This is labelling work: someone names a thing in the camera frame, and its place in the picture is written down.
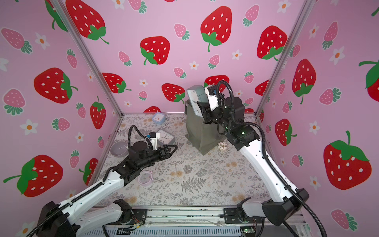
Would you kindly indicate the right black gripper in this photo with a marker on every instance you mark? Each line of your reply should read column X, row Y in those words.
column 204, row 109

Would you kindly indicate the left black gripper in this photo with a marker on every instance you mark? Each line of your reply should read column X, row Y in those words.
column 165, row 155

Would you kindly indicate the grey-green canvas tote bag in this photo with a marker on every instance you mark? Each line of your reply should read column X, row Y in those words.
column 203, row 136

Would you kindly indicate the large grey-green rectangular clock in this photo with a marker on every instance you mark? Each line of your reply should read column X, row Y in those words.
column 197, row 94

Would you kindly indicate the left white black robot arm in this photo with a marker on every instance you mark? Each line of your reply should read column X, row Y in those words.
column 73, row 218

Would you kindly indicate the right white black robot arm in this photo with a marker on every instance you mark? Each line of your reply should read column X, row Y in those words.
column 285, row 198

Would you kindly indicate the grey square analog clock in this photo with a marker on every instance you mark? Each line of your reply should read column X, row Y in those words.
column 165, row 138

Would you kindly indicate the small light blue clock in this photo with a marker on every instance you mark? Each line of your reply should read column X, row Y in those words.
column 159, row 118

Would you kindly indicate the lilac round alarm clock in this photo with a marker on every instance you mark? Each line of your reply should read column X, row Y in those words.
column 145, row 178

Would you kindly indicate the small patterned round trinket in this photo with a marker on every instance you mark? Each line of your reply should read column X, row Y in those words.
column 222, row 146

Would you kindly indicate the lilac round dish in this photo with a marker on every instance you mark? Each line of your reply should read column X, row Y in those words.
column 119, row 149

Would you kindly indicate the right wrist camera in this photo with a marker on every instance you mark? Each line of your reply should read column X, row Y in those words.
column 212, row 98

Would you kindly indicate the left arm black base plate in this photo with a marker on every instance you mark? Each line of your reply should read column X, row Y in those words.
column 131, row 217

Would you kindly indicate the aluminium front rail frame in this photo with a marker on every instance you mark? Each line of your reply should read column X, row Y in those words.
column 200, row 221

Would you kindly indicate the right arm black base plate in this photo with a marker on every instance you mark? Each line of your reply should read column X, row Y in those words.
column 235, row 215

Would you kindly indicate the right corner aluminium post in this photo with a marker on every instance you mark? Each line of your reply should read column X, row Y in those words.
column 296, row 30

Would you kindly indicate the corner aluminium post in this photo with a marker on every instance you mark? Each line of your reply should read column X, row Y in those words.
column 296, row 30
column 78, row 39

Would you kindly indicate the left corner aluminium post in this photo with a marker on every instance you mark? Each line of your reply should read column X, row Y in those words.
column 78, row 39

